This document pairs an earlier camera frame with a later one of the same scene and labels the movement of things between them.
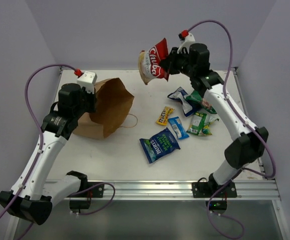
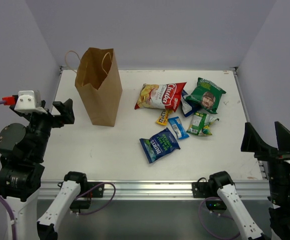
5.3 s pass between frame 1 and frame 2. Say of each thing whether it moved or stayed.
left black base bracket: stayed
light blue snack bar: stayed
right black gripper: moved
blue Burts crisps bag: stayed
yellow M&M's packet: stayed
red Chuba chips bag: moved
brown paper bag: moved
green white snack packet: stayed
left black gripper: moved
